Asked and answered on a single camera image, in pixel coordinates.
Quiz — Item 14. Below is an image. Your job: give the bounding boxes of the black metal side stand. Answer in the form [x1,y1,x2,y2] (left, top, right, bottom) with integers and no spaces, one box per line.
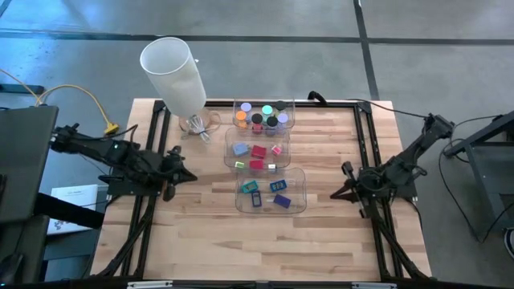
[443,110,514,238]

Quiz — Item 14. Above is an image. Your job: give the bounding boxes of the clear plastic bin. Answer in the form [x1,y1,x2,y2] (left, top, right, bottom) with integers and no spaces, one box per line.
[223,125,292,169]
[232,96,297,130]
[235,166,308,214]

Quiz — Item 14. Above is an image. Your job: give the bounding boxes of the dark purple wall charger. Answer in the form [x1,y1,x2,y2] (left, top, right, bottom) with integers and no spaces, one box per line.
[273,193,292,210]

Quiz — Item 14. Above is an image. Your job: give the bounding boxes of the dark grey equipment cart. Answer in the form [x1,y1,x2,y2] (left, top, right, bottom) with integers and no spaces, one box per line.
[0,104,60,284]

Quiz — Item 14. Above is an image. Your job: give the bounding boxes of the black power cable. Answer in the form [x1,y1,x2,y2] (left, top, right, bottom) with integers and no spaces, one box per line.
[307,90,429,120]

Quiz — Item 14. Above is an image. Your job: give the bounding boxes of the white shade table lamp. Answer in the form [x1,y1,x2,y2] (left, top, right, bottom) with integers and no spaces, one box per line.
[139,36,222,136]

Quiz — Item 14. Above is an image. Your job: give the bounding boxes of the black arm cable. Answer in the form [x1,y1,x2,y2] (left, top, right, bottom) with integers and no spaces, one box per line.
[357,166,429,220]
[78,123,182,180]

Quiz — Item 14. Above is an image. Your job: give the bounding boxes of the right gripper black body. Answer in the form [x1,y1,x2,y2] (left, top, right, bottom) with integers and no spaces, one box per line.
[348,166,381,201]

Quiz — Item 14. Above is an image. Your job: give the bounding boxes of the black floor bar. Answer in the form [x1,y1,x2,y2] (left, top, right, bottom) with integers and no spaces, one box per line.
[0,83,45,95]

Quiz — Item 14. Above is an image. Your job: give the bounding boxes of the silver metal bracket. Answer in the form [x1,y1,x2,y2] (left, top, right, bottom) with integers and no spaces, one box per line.
[127,280,173,289]
[352,282,397,289]

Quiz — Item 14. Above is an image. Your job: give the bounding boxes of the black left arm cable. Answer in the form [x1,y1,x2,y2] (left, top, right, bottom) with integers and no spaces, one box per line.
[78,123,182,180]

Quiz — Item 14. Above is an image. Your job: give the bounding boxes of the black floor cable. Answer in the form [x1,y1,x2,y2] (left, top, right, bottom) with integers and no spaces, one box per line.
[437,114,514,244]

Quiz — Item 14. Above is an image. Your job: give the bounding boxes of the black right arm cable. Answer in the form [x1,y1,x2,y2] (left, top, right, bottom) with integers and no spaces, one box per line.
[357,166,429,220]

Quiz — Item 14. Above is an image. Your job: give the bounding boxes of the black aluminium table frame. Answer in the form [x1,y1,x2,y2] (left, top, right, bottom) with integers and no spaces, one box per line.
[90,99,434,283]

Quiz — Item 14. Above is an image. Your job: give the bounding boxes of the black diagonal bar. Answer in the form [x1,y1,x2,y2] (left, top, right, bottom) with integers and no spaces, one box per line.
[34,191,106,230]

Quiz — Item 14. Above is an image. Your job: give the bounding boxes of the white printed booklet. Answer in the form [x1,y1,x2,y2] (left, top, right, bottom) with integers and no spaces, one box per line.
[47,183,100,236]

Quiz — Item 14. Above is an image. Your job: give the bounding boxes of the yellow cable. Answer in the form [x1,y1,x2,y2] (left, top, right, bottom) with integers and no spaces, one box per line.
[0,67,117,133]

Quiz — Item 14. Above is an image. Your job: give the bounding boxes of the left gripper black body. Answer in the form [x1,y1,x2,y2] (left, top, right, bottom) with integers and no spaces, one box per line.
[159,145,188,188]

